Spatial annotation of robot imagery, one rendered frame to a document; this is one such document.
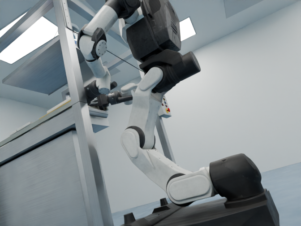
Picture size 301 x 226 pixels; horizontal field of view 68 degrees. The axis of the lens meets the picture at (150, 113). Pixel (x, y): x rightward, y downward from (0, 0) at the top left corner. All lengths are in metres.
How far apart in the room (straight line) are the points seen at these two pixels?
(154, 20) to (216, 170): 0.80
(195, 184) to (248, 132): 3.83
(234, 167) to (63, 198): 0.97
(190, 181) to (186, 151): 3.89
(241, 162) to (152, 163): 0.41
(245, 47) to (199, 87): 1.23
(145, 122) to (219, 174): 0.44
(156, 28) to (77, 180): 0.93
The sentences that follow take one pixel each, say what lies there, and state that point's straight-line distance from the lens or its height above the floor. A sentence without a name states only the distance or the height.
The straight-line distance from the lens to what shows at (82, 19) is 1.73.
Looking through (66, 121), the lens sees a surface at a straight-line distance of 1.40.
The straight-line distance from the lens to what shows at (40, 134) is 1.58.
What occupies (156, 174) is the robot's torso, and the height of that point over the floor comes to 0.37.
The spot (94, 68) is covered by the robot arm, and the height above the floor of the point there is 0.95.
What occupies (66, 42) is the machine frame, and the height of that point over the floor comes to 1.24.
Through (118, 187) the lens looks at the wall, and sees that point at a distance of 5.53.
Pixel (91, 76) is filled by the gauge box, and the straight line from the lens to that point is 1.63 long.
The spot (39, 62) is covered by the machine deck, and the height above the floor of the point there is 1.30.
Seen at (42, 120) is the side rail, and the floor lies 0.90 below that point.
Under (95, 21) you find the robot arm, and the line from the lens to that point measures 1.13.
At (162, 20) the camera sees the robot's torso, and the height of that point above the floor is 1.08.
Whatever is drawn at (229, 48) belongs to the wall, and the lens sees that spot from 5.27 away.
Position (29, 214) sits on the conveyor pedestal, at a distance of 1.74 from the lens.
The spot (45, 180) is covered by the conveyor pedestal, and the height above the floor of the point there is 0.54.
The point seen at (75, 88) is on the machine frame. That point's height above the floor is 0.94.
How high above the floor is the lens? 0.33
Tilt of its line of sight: 17 degrees up
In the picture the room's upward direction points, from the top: 17 degrees counter-clockwise
